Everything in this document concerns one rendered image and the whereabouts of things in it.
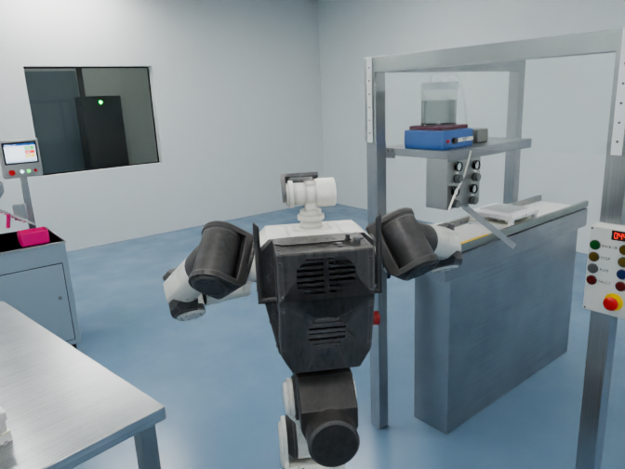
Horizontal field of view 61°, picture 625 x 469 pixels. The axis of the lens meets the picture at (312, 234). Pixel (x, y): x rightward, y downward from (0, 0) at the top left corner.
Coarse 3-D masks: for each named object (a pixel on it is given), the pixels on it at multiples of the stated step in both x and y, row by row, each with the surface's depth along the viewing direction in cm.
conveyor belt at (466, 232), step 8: (544, 208) 295; (552, 208) 294; (560, 208) 294; (560, 216) 280; (464, 224) 269; (472, 224) 268; (536, 224) 264; (464, 232) 255; (472, 232) 254; (480, 232) 253; (488, 232) 253; (464, 240) 240
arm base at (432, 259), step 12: (384, 216) 124; (396, 216) 123; (372, 228) 124; (384, 240) 123; (384, 252) 122; (384, 264) 122; (396, 264) 121; (408, 264) 119; (420, 264) 118; (432, 264) 121; (396, 276) 121; (408, 276) 122
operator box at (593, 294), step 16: (592, 224) 154; (608, 224) 153; (608, 240) 150; (608, 256) 151; (624, 256) 147; (608, 272) 152; (592, 288) 156; (608, 288) 153; (592, 304) 157; (624, 304) 150
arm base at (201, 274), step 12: (204, 228) 120; (228, 228) 119; (240, 228) 121; (240, 240) 122; (252, 240) 122; (240, 252) 120; (240, 264) 117; (192, 276) 113; (204, 276) 112; (216, 276) 112; (228, 276) 113; (240, 276) 115; (204, 288) 116; (216, 288) 115; (228, 288) 115
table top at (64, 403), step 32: (0, 320) 178; (32, 320) 177; (0, 352) 155; (32, 352) 154; (64, 352) 153; (0, 384) 137; (32, 384) 136; (64, 384) 135; (96, 384) 134; (128, 384) 134; (32, 416) 122; (64, 416) 121; (96, 416) 121; (128, 416) 120; (160, 416) 123; (0, 448) 111; (32, 448) 111; (64, 448) 110; (96, 448) 112
